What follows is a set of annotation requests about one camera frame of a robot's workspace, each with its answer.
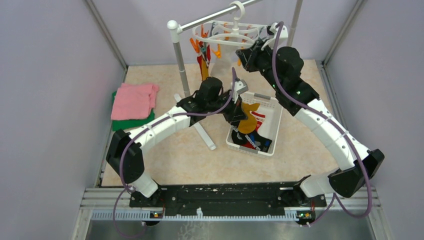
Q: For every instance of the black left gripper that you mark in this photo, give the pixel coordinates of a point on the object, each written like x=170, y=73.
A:
x=236, y=113

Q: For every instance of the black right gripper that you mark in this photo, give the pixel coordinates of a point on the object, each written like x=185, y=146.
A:
x=249, y=56

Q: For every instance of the mustard yellow striped sock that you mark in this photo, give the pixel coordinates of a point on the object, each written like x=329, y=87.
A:
x=249, y=124

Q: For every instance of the black sock with grey pattern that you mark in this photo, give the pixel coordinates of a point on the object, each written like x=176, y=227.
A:
x=238, y=138

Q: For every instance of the red snowflake sock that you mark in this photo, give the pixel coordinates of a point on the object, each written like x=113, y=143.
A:
x=260, y=119

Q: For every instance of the white sock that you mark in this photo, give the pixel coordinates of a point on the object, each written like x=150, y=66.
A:
x=223, y=65

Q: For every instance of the black sock with blue pattern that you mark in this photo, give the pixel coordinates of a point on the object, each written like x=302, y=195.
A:
x=258, y=142

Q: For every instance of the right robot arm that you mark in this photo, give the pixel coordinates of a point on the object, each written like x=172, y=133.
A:
x=357, y=164

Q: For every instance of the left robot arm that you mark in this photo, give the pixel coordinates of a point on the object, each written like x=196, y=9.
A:
x=125, y=151

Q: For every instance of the white round clip hanger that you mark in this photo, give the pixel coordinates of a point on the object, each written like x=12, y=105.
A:
x=231, y=33

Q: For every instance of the white perforated plastic basket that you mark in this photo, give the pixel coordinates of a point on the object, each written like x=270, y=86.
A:
x=269, y=129

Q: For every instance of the pink folded cloth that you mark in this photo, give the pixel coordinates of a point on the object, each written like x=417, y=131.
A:
x=150, y=88

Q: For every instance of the green folded cloth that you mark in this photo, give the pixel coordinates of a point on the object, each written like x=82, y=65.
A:
x=130, y=122

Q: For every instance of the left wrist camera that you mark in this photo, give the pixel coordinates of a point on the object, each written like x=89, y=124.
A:
x=238, y=87

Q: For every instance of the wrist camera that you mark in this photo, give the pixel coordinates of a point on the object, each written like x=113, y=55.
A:
x=238, y=87
x=277, y=32

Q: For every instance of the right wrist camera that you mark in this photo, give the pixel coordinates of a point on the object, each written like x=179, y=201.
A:
x=277, y=32

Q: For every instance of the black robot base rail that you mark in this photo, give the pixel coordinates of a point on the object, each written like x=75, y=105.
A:
x=229, y=201

